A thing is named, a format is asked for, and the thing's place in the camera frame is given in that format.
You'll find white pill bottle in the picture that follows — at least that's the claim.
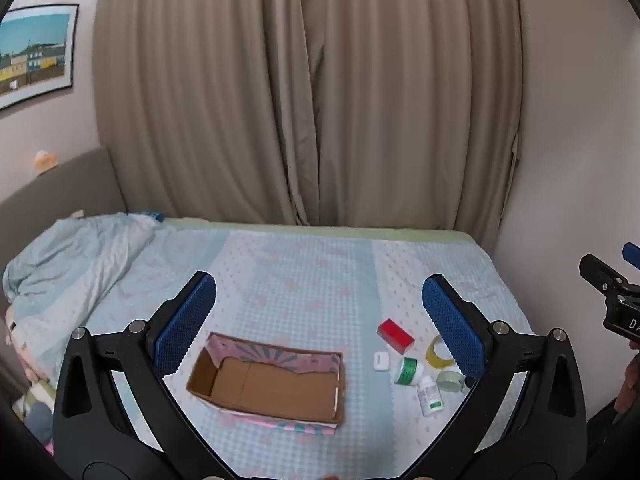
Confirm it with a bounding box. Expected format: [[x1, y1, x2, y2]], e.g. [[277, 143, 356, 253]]
[[417, 375, 444, 417]]

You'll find red carton box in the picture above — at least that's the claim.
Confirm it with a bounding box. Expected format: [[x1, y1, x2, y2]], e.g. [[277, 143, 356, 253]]
[[377, 319, 416, 354]]

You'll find light blue duvet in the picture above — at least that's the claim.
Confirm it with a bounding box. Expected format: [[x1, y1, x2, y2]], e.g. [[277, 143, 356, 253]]
[[2, 211, 166, 361]]

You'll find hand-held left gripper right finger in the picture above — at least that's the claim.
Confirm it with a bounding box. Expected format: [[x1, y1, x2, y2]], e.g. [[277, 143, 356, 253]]
[[400, 274, 587, 480]]

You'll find patterned cardboard box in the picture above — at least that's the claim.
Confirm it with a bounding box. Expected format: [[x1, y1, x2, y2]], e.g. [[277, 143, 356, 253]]
[[186, 332, 347, 433]]

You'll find framed wall poster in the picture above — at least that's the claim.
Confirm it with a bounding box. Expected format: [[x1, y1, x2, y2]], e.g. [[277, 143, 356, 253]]
[[0, 4, 80, 112]]

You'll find grey upholstered headboard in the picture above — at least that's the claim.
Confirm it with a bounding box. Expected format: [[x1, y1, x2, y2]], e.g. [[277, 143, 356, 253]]
[[0, 146, 128, 311]]

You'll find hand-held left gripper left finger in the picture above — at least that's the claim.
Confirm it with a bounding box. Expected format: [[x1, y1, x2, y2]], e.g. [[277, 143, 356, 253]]
[[52, 270, 236, 480]]

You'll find pale green mattress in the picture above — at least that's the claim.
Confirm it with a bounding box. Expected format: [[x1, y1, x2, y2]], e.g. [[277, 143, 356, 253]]
[[162, 217, 476, 242]]

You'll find yellow tape roll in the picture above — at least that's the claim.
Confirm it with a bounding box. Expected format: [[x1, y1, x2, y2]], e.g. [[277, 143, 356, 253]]
[[426, 335, 456, 370]]

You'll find white jar with green label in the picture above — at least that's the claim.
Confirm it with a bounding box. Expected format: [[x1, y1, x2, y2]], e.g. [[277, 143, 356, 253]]
[[394, 356, 425, 387]]

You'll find small orange toy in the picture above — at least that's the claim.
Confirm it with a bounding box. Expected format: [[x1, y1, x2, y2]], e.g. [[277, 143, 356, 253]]
[[34, 150, 60, 176]]

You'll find person's right hand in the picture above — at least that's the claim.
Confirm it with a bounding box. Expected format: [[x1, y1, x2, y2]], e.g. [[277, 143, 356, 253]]
[[615, 342, 640, 414]]

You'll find small pale green jar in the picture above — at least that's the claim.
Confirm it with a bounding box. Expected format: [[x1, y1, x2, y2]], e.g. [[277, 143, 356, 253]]
[[436, 367, 468, 393]]

